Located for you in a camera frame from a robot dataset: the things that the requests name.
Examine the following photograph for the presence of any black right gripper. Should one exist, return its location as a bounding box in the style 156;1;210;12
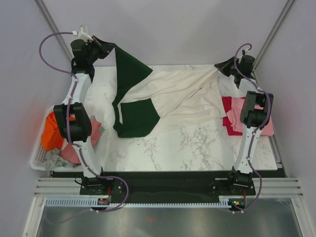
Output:
215;56;240;78

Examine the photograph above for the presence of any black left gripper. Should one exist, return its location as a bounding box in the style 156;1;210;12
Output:
86;36;116;64

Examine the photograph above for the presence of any cream and green Charlie Brown shirt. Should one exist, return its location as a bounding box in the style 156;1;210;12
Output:
112;46;226;138

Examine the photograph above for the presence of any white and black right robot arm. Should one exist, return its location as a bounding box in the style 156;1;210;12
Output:
215;54;274;195

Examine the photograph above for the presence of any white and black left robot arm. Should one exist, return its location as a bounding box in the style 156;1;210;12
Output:
53;36;115;195

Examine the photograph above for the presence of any crimson folded t shirt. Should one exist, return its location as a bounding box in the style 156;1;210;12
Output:
221;96;247;137

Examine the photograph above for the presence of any light pink folded t shirt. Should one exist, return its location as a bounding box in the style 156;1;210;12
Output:
226;97;274;137

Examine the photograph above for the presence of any orange t shirt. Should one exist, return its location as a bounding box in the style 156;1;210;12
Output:
41;112;73;153

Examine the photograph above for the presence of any salmon pink t shirt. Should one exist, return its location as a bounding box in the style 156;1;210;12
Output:
60;116;104;165

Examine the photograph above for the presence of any grey t shirt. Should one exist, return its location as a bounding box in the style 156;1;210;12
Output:
44;148;69;170

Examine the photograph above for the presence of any white plastic laundry basket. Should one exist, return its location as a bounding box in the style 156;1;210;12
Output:
30;106;83;172

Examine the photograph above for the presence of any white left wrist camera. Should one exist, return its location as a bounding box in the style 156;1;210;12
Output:
72;25;93;42

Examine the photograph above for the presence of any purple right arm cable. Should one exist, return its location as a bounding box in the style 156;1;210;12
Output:
226;43;272;214

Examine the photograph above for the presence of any left aluminium frame post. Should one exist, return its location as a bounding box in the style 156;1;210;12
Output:
34;0;73;76

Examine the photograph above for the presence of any aluminium frame post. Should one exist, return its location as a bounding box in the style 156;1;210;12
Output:
253;0;296;70
34;0;73;76

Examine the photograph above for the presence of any right aluminium frame post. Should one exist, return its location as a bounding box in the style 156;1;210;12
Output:
253;0;296;70

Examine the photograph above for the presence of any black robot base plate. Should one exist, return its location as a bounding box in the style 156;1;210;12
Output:
79;171;256;204

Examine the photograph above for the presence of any white slotted cable duct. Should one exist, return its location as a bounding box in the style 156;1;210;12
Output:
45;196;238;208

